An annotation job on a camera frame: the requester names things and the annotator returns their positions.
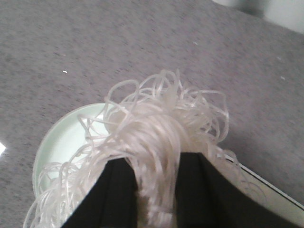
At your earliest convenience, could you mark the black silver kitchen scale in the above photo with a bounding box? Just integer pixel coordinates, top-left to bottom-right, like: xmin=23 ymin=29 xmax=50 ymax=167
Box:
xmin=224 ymin=155 xmax=304 ymax=218

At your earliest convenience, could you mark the white pleated curtain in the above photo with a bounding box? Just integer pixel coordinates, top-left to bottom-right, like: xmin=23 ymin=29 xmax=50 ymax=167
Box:
xmin=214 ymin=0 xmax=304 ymax=34

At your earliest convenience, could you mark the light green round plate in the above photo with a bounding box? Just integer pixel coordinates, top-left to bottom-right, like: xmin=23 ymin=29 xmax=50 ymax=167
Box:
xmin=32 ymin=103 xmax=105 ymax=197

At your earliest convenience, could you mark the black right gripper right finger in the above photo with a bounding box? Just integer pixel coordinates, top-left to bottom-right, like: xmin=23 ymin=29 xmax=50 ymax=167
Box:
xmin=175 ymin=152 xmax=304 ymax=228

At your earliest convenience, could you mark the white vermicelli noodle bundle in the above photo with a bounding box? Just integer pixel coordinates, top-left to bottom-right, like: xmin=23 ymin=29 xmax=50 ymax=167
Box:
xmin=23 ymin=70 xmax=238 ymax=228

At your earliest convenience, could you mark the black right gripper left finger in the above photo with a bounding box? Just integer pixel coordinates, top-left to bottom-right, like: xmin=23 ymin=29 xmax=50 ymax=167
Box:
xmin=62 ymin=159 xmax=137 ymax=228

